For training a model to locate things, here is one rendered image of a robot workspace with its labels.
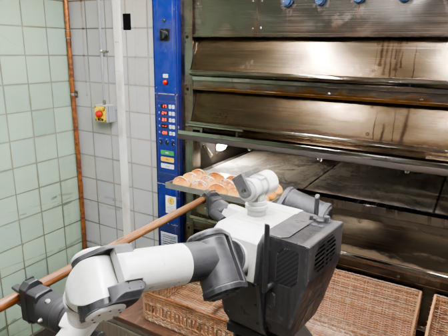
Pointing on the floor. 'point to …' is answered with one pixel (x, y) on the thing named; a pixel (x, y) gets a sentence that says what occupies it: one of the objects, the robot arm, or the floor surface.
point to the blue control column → (167, 55)
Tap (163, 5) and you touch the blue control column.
